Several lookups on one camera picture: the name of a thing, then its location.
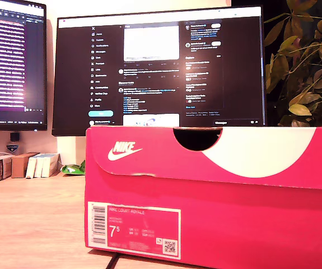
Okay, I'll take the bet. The red Nike shoebox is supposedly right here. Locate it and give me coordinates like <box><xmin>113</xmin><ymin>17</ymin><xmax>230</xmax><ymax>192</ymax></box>
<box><xmin>84</xmin><ymin>126</ymin><xmax>322</xmax><ymax>269</ymax></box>

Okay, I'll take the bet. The brown cardboard box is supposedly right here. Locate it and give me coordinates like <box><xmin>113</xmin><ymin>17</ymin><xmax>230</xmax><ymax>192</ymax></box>
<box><xmin>11</xmin><ymin>152</ymin><xmax>40</xmax><ymax>179</ymax></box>

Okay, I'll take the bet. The wide black computer monitor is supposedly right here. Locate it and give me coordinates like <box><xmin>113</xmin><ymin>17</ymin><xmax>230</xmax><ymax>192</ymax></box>
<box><xmin>51</xmin><ymin>6</ymin><xmax>267</xmax><ymax>137</ymax></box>

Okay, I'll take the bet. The green plastic bag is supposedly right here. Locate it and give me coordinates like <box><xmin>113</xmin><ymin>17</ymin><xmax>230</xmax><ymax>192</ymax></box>
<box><xmin>60</xmin><ymin>160</ymin><xmax>86</xmax><ymax>176</ymax></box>

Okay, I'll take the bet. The green leafy houseplant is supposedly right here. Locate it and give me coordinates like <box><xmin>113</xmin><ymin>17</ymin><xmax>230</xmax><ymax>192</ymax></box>
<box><xmin>263</xmin><ymin>0</ymin><xmax>322</xmax><ymax>128</ymax></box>

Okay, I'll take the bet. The monitor with purple terminal text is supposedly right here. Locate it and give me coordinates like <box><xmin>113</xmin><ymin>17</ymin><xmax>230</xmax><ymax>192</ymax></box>
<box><xmin>0</xmin><ymin>0</ymin><xmax>48</xmax><ymax>132</ymax></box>

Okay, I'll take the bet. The thin black cable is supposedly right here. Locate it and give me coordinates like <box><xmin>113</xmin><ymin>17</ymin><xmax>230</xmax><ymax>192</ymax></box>
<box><xmin>106</xmin><ymin>254</ymin><xmax>120</xmax><ymax>269</ymax></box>

